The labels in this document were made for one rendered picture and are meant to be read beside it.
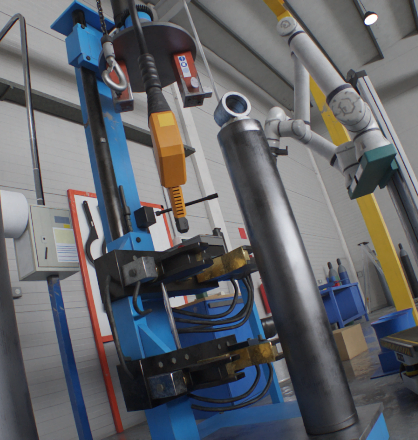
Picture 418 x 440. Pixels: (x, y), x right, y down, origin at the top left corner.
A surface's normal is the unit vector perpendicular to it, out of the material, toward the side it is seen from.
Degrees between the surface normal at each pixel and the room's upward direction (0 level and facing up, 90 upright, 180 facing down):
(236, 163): 90
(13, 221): 131
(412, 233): 90
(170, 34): 180
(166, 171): 143
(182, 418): 90
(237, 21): 173
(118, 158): 90
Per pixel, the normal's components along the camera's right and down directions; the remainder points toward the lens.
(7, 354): 0.95, -0.30
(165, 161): 0.29, 0.54
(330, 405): -0.07, -0.26
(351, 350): 0.64, -0.38
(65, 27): 0.26, 0.92
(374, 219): -0.58, -0.08
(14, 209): 0.81, -0.18
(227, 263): -0.76, 0.02
